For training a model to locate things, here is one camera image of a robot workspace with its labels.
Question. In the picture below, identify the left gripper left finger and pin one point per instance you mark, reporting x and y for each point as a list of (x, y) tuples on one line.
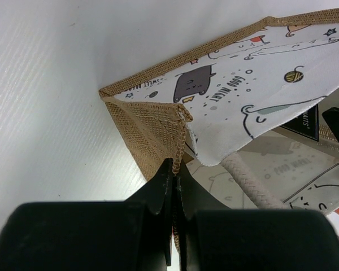
[(134, 234)]

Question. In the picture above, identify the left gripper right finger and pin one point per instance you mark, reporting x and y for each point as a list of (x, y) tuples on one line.
[(215, 237)]

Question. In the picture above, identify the jute canvas bag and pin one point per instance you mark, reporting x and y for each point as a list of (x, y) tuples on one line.
[(244, 112)]

